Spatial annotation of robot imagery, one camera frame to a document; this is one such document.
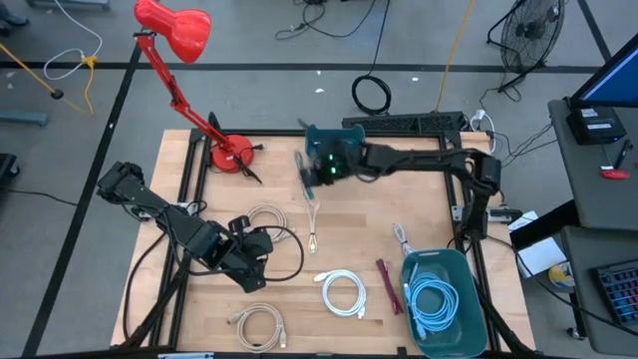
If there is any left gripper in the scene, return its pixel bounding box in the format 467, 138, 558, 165
226, 214, 274, 294

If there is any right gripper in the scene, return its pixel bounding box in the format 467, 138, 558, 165
301, 139, 368, 186

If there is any beige cable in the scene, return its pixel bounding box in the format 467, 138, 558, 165
228, 302, 288, 354
246, 202, 297, 244

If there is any thin cream short cable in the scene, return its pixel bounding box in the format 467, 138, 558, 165
305, 198, 321, 255

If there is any white short cable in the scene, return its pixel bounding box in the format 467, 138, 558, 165
393, 222, 418, 258

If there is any blue cable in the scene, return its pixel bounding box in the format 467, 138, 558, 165
408, 271, 461, 334
402, 262, 450, 341

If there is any small teal bin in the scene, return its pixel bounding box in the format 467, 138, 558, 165
304, 124, 367, 154

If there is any black perforated bar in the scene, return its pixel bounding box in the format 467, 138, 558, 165
341, 111, 468, 135

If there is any white paper sheet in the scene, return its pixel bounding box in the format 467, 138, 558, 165
506, 209, 540, 232
515, 236, 568, 279

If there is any red desk lamp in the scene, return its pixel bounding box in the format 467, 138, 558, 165
133, 0, 264, 184

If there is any large teal bin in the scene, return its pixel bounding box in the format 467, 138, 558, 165
401, 247, 488, 359

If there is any black floor fan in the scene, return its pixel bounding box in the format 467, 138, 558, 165
485, 0, 566, 94

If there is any yellow blue round object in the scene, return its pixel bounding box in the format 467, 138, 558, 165
547, 260, 576, 294

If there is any grey desk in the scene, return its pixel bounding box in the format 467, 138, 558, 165
560, 226, 638, 356
546, 98, 638, 232

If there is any black box device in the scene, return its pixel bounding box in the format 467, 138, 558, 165
564, 97, 628, 147

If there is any grey furniture foot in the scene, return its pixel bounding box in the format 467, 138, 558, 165
0, 110, 50, 128

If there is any black pen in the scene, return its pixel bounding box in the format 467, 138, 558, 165
612, 138, 634, 172

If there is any computer monitor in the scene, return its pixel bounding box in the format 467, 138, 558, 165
569, 32, 638, 109

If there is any keyboard with colourful keys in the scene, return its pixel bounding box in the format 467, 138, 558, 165
590, 258, 638, 329

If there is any person's foot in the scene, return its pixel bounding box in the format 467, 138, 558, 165
0, 0, 30, 37

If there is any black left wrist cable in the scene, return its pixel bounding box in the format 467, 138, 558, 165
256, 225, 306, 283

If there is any black aluminium table frame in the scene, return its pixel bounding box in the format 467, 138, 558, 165
110, 128, 537, 359

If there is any black coiled floor cable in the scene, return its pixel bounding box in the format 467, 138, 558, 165
350, 0, 393, 117

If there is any black tangled floor cable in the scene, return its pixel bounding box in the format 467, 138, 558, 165
275, 0, 380, 41

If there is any white plug with cable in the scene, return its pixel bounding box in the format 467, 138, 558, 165
468, 108, 497, 154

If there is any yellow hanging cable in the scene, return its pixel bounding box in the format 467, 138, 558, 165
435, 0, 475, 112

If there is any yellow floor cable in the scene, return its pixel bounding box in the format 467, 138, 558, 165
0, 43, 97, 117

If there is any white floor cable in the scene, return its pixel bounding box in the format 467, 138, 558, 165
43, 0, 104, 82

